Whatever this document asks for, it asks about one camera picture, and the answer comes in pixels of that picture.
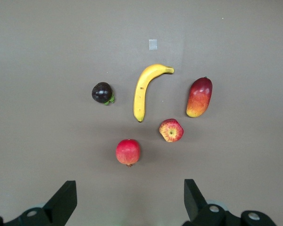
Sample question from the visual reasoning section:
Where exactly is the red pomegranate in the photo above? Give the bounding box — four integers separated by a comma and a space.
115, 138, 141, 168

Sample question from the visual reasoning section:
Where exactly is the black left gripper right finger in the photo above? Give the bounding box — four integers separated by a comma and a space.
182, 179, 277, 226

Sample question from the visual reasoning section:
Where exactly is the red orange mango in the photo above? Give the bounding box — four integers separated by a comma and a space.
185, 76, 213, 118

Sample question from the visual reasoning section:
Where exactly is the red yellow apple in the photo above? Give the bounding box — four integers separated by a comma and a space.
158, 118, 184, 143

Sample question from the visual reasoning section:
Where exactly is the dark purple eggplant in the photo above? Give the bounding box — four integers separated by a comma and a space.
91, 81, 115, 105

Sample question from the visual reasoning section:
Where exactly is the yellow banana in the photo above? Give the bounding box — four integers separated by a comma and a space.
133, 64, 175, 123

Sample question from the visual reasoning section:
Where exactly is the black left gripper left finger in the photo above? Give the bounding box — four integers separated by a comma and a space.
0, 180, 78, 226

